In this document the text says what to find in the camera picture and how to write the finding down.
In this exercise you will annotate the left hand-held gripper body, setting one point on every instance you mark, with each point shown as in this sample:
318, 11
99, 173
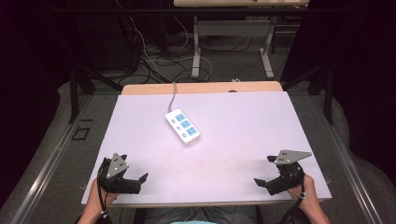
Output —
115, 174

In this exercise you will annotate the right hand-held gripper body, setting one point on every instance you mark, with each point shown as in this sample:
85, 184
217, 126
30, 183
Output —
290, 174

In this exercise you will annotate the person's right hand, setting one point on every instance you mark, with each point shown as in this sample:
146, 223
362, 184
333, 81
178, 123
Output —
306, 194

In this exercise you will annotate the person's left hand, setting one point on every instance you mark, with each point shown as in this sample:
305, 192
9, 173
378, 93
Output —
99, 194

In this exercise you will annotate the white table sheet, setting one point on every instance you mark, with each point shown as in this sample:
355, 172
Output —
236, 149

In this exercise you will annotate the person's grey trousers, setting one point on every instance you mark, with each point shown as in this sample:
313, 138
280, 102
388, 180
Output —
193, 214

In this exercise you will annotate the white power strip blue sockets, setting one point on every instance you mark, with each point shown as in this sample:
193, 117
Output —
183, 127

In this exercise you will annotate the black metal stand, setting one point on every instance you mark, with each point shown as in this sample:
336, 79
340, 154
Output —
325, 90
79, 90

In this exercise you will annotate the wooden table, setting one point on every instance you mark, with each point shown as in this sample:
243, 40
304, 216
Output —
202, 87

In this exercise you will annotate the desk with white legs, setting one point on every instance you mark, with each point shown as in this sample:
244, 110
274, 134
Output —
233, 28

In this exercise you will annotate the metal floor rail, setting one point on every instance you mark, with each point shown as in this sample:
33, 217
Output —
351, 168
46, 171

